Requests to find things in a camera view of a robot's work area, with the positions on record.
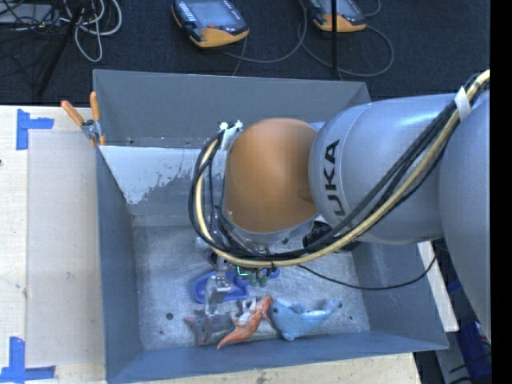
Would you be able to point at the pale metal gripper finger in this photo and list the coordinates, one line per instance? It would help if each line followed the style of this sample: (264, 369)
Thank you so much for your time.
(210, 298)
(222, 287)

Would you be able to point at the grey toy animal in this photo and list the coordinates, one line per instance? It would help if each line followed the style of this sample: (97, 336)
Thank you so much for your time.
(210, 326)

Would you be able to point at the orange toy dinosaur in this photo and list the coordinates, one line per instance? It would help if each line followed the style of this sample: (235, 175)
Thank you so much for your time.
(250, 320)

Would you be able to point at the blue toy dolphin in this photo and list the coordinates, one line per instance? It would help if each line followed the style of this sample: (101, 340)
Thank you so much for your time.
(298, 320)

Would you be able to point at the pale flat board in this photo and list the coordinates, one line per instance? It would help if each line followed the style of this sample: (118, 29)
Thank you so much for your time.
(64, 234)

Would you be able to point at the grey metal bin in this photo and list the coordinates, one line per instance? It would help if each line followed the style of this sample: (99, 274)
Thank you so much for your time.
(160, 110)

